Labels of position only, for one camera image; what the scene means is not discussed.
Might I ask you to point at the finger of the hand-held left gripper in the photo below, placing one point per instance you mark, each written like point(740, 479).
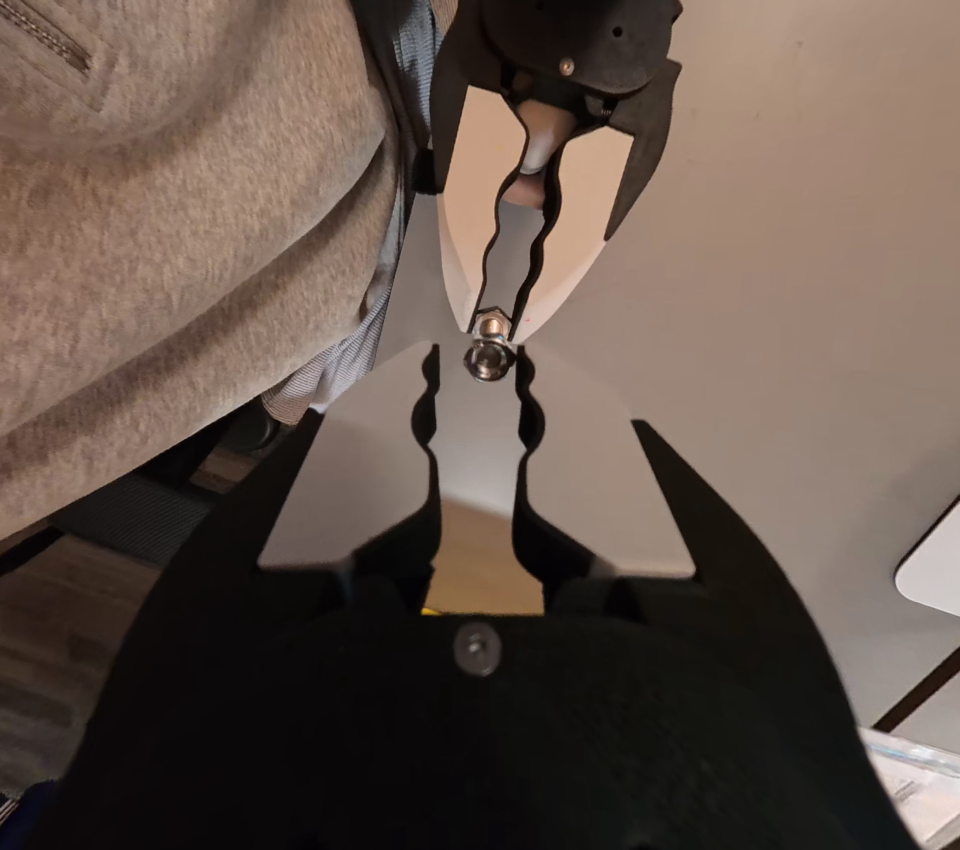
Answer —
point(472, 190)
point(592, 213)

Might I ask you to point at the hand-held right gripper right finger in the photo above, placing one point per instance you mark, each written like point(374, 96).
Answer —
point(600, 490)

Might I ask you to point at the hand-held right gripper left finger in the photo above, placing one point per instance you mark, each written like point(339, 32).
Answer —
point(352, 483)

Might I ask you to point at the grey desk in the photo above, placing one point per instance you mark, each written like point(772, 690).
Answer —
point(787, 190)

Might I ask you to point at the person's left hand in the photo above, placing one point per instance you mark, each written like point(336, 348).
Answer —
point(525, 194)

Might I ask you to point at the striped grey undershirt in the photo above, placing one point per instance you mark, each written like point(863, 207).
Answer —
point(337, 370)

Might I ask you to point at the black office chair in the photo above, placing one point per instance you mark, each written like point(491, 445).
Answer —
point(135, 520)

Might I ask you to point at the person's grey sweatshirt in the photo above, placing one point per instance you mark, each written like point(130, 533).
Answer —
point(187, 228)

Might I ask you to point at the white document stand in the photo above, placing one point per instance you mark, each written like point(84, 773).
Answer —
point(937, 565)

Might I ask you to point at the laminated paper sheet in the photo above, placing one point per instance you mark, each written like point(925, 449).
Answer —
point(922, 790)

